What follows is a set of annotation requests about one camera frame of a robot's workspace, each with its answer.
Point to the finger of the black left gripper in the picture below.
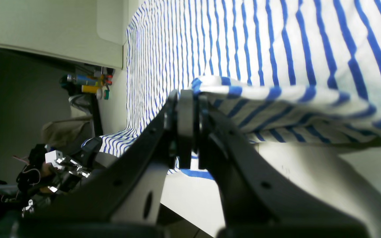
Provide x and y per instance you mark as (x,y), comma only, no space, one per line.
(86,155)

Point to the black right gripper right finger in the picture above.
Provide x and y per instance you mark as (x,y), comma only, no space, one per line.
(257,201)

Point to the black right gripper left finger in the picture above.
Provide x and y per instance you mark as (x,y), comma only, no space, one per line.
(123,201)

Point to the blue white striped T-shirt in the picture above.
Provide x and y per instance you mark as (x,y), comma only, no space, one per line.
(281,70)

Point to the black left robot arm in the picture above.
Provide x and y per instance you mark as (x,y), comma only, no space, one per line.
(47,173)

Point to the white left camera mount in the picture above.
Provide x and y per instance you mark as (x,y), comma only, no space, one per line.
(55,158)

